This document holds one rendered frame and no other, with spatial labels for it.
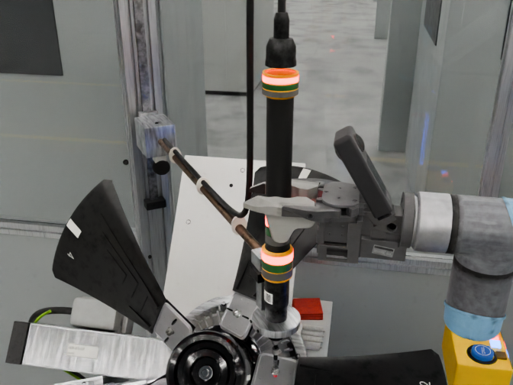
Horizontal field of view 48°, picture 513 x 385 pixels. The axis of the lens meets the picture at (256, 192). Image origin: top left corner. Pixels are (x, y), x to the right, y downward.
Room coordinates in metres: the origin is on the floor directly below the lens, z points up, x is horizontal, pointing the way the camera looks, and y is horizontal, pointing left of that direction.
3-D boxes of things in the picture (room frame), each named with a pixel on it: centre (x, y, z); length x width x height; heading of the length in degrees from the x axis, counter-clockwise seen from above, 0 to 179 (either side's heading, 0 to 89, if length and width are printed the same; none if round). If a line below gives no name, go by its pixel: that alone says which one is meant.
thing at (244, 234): (0.95, 0.10, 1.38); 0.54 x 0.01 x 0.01; 25
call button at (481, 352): (0.85, -0.43, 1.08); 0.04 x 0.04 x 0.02
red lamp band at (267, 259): (0.67, -0.03, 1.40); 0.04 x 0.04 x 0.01
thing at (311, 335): (1.16, -0.10, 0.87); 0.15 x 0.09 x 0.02; 77
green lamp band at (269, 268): (0.67, -0.03, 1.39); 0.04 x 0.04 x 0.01
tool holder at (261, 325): (0.68, -0.02, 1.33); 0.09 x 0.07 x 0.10; 25
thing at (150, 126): (1.24, 0.23, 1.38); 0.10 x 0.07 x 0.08; 25
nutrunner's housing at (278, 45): (0.67, -0.03, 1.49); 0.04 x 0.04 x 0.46
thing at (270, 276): (0.67, -0.03, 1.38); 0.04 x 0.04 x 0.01
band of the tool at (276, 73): (0.67, -0.03, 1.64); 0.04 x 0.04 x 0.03
